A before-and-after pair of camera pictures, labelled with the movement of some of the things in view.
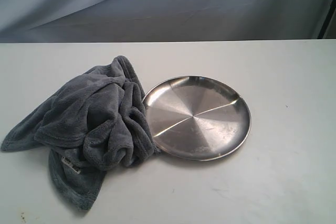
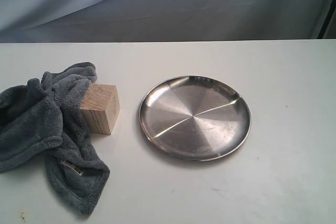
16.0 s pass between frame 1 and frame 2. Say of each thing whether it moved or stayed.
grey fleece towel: moved
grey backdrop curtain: stayed
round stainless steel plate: stayed
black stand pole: stayed
